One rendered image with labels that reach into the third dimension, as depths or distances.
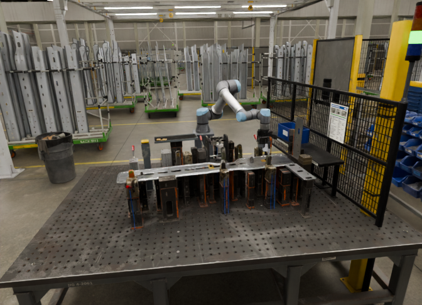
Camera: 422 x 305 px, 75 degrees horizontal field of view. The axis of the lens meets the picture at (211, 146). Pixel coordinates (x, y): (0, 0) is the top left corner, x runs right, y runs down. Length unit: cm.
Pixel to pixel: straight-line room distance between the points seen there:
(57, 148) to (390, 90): 409
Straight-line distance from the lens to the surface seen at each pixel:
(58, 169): 474
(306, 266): 201
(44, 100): 641
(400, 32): 206
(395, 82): 207
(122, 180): 209
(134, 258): 184
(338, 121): 240
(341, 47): 431
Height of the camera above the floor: 186
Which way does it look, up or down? 19 degrees down
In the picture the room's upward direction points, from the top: 2 degrees counter-clockwise
